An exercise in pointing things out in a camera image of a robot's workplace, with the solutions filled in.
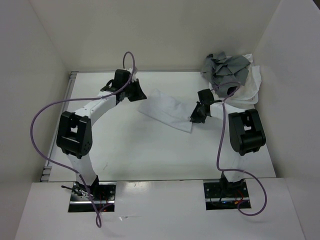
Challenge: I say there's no purple cable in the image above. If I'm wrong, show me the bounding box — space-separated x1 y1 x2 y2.
29 51 137 229
209 81 268 216

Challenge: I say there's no white skirt in pile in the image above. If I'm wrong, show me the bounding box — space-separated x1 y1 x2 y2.
209 54 262 104

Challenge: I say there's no white skirt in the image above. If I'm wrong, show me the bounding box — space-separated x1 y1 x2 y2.
137 88 195 133
209 54 262 104

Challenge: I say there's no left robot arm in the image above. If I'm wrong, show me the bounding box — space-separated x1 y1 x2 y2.
56 68 147 200

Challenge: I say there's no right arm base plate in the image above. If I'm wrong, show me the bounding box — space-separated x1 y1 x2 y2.
203 178 251 211

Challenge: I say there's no grey skirt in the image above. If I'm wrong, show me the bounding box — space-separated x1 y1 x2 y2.
200 51 251 98

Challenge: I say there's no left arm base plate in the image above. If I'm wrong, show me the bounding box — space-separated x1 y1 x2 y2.
62 182 116 213

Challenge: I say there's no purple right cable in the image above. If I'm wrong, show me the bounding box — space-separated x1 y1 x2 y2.
209 81 268 216

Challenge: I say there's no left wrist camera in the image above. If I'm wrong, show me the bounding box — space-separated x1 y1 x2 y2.
127 67 138 82

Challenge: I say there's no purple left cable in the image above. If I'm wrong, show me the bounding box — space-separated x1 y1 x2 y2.
29 51 137 229

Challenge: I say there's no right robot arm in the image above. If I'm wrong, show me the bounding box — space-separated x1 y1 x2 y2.
190 88 266 197

